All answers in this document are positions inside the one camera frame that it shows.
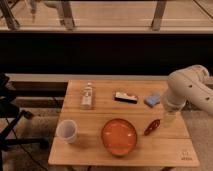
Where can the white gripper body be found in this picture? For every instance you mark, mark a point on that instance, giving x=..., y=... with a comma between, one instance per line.
x=169, y=115

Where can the clear plastic bottle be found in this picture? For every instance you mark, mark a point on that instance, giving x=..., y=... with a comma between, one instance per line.
x=87, y=96

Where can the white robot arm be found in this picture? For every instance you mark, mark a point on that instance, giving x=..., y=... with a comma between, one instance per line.
x=184, y=85

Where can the orange ceramic bowl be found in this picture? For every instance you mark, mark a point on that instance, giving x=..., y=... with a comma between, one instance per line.
x=119, y=137

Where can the red chili pepper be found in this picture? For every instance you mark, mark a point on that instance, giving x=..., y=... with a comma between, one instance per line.
x=152, y=126

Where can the blue sponge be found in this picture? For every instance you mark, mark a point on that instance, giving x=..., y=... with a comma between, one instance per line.
x=152, y=99

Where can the wooden table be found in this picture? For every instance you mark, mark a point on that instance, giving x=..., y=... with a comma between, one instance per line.
x=164, y=147

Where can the white plastic cup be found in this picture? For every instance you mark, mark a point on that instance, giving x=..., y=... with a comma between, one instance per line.
x=67, y=131

